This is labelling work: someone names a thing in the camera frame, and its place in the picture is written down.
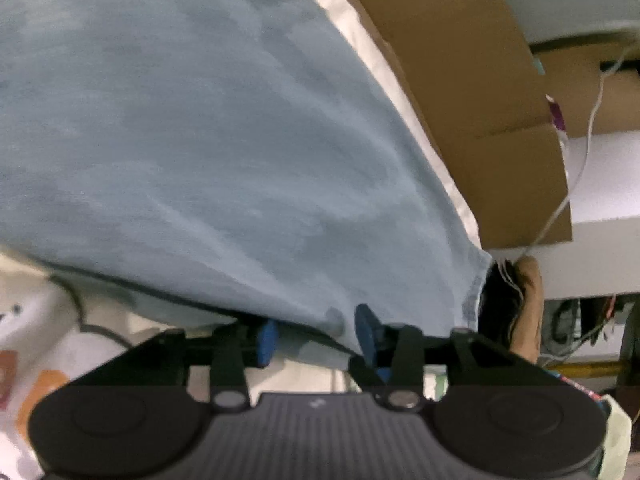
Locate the detergent refill pouch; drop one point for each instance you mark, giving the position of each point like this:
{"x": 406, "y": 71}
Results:
{"x": 558, "y": 121}

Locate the cream bear print duvet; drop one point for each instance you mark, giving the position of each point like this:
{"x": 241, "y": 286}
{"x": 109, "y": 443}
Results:
{"x": 75, "y": 334}

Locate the brown cardboard sheet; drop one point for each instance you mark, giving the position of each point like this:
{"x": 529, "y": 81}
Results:
{"x": 470, "y": 72}

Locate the light blue denim pants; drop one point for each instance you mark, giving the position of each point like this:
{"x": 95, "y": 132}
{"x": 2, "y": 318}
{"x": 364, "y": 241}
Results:
{"x": 225, "y": 150}

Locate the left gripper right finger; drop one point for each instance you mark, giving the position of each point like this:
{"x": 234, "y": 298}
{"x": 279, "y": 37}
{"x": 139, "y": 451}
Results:
{"x": 390, "y": 366}

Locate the light green cloth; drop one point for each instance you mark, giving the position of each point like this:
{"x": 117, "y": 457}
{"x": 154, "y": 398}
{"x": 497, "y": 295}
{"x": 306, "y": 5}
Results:
{"x": 617, "y": 441}

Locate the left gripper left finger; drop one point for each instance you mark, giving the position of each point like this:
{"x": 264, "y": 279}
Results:
{"x": 237, "y": 347}

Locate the teal patterned cloth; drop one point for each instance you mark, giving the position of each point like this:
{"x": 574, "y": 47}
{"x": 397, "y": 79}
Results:
{"x": 596, "y": 397}

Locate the brown folded garment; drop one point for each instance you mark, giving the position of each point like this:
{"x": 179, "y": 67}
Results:
{"x": 526, "y": 336}

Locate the black garment under brown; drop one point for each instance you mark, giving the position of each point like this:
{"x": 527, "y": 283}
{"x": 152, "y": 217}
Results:
{"x": 501, "y": 303}

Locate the black gold round stand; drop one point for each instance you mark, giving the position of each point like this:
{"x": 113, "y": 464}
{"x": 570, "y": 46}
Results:
{"x": 594, "y": 369}

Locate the white shelf board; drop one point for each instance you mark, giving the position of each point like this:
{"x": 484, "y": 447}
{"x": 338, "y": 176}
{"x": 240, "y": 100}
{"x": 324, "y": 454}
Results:
{"x": 603, "y": 257}

